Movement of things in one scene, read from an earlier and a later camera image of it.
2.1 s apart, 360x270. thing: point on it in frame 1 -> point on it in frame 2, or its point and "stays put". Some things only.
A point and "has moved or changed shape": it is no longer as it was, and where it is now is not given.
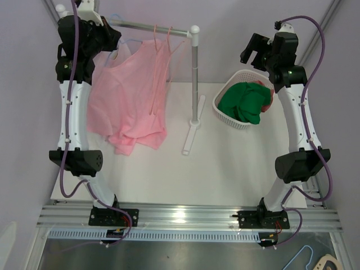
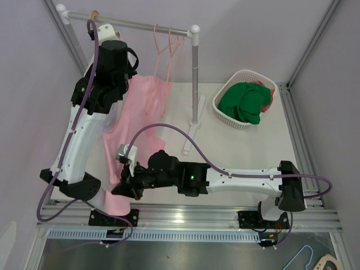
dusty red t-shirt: x=265 y=107 stays put
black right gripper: x=258 y=44 -> x=128 y=185
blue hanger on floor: x=297 y=255 stays put
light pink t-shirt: x=126 y=98 has moved or changed shape
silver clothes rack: x=193 y=33 stays put
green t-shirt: x=244 y=100 stays put
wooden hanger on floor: x=321 y=263 stays put
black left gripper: x=111 y=35 -> x=130 y=71
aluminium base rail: x=74 y=217 stays put
